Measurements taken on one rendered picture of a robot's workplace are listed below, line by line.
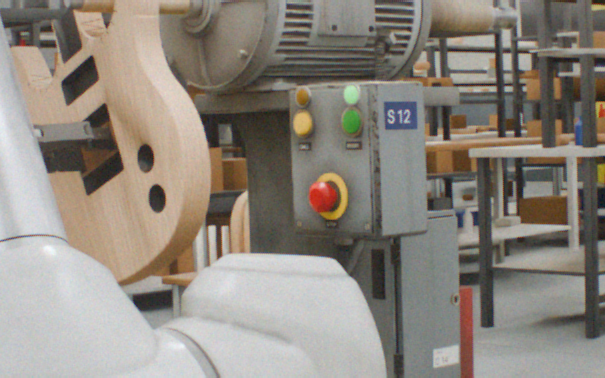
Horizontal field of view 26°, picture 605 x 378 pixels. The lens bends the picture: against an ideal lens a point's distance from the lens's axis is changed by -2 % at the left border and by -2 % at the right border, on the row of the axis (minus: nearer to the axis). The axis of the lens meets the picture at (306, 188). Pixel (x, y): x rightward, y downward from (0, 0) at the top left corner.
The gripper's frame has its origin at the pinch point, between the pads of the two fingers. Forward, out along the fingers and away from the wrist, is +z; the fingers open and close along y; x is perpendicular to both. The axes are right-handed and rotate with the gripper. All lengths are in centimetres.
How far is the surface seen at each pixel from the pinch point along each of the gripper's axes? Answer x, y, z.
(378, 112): -10.3, 34.4, 18.7
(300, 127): -6.9, 22.0, 17.2
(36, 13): 207, -337, 237
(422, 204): -21.4, 29.8, 26.5
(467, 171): 148, -441, 645
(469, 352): -38, -3, 65
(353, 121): -10.1, 31.2, 17.1
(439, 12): 18, 11, 69
